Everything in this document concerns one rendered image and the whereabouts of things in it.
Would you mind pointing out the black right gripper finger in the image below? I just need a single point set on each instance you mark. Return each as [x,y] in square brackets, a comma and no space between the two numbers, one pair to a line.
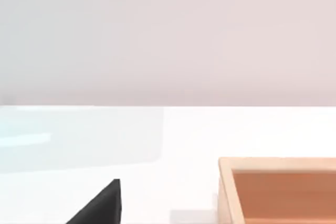
[105,205]

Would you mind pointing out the shallow salmon-coloured box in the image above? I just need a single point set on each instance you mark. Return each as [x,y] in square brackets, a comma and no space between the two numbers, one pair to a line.
[283,192]

